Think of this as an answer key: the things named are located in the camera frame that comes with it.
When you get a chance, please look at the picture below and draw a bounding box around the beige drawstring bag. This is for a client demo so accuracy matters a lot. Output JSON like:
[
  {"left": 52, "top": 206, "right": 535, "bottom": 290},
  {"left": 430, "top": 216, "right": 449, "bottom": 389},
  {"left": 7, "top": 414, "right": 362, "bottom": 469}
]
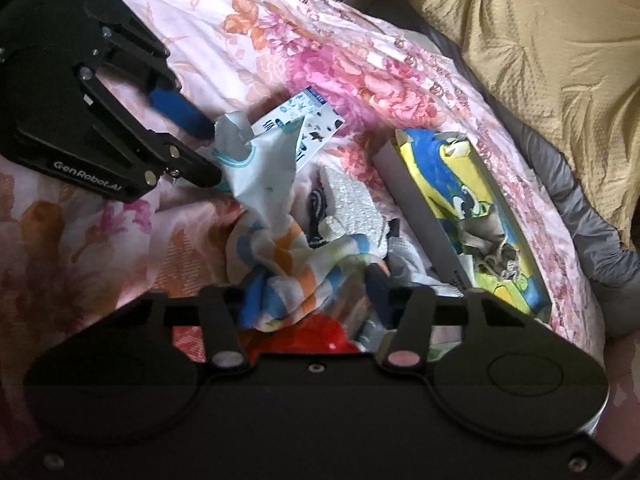
[{"left": 447, "top": 207, "right": 526, "bottom": 281}]

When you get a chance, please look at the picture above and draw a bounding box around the light blue printed packet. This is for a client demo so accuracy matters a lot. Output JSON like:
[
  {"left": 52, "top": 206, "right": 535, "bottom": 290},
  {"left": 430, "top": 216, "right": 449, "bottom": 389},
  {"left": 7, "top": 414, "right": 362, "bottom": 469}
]
[{"left": 214, "top": 87, "right": 347, "bottom": 201}]

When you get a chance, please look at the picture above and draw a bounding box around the pink floral bed sheet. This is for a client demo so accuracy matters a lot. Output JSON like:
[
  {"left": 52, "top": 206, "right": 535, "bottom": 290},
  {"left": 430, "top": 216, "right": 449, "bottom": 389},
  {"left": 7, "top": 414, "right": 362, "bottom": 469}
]
[{"left": 0, "top": 0, "right": 606, "bottom": 361}]

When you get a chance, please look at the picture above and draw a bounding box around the white gauze cloth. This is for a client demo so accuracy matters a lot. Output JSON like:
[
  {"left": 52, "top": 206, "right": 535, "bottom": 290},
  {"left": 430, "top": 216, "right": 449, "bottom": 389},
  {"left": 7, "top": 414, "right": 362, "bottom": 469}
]
[{"left": 387, "top": 247, "right": 451, "bottom": 293}]

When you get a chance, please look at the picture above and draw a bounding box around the black white striped cloth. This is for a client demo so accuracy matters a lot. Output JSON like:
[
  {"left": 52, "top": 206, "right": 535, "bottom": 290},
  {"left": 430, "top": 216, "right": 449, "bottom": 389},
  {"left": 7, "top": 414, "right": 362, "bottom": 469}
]
[{"left": 305, "top": 187, "right": 331, "bottom": 251}]

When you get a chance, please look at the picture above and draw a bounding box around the colourful striped towel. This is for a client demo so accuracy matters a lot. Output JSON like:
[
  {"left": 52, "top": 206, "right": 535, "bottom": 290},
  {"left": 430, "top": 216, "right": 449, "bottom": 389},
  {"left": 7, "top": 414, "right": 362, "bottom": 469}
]
[{"left": 227, "top": 207, "right": 388, "bottom": 333}]

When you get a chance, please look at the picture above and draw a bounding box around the white fluffy cloth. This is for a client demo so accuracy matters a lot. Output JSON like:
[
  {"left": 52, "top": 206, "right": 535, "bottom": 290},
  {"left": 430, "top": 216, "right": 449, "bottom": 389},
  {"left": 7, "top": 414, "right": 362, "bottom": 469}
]
[{"left": 317, "top": 164, "right": 388, "bottom": 256}]

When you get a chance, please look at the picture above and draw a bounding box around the grey rolled duvet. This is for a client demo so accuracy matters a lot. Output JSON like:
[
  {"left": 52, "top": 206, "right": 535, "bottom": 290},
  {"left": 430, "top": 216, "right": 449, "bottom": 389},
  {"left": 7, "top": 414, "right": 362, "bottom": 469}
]
[{"left": 410, "top": 5, "right": 640, "bottom": 338}]

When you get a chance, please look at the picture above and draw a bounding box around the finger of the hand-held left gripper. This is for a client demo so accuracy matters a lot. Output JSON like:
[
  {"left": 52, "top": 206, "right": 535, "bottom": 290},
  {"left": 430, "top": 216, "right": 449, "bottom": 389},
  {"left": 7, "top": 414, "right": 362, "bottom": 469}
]
[
  {"left": 77, "top": 65, "right": 222, "bottom": 191},
  {"left": 102, "top": 17, "right": 211, "bottom": 138}
]

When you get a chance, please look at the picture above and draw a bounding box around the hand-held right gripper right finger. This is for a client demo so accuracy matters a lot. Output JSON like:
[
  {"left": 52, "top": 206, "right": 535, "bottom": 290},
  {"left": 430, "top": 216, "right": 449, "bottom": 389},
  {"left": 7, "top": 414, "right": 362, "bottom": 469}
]
[{"left": 366, "top": 265, "right": 516, "bottom": 368}]

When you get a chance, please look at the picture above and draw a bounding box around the yellow dotted blanket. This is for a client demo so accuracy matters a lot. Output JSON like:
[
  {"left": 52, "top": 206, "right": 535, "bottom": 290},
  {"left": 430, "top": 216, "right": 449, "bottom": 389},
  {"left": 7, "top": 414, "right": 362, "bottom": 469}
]
[{"left": 385, "top": 0, "right": 640, "bottom": 251}]

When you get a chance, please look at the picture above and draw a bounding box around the red plastic item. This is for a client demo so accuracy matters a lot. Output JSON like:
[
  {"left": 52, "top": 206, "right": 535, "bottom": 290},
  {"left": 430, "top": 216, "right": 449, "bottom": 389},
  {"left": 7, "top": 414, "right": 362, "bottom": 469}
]
[{"left": 237, "top": 314, "right": 361, "bottom": 356}]

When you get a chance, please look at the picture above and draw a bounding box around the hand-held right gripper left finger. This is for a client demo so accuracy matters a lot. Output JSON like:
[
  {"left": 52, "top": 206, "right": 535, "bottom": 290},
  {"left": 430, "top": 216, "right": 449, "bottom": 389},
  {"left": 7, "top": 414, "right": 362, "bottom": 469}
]
[{"left": 125, "top": 287, "right": 248, "bottom": 371}]

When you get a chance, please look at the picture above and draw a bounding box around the box with cartoon lining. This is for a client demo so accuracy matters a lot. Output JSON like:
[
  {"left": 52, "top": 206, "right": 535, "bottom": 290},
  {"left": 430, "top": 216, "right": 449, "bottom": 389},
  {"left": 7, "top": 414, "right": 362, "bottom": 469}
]
[{"left": 372, "top": 127, "right": 555, "bottom": 333}]

